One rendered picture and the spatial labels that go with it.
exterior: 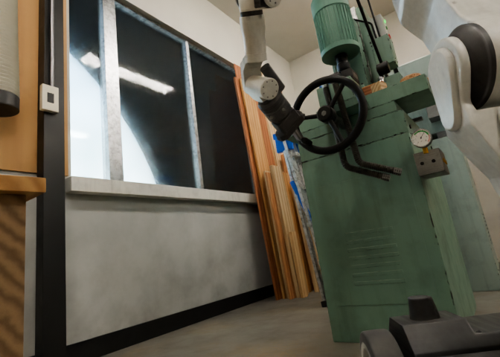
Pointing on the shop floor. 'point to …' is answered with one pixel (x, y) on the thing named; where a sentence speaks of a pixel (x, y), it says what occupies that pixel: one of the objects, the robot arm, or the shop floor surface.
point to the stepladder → (292, 155)
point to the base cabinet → (383, 239)
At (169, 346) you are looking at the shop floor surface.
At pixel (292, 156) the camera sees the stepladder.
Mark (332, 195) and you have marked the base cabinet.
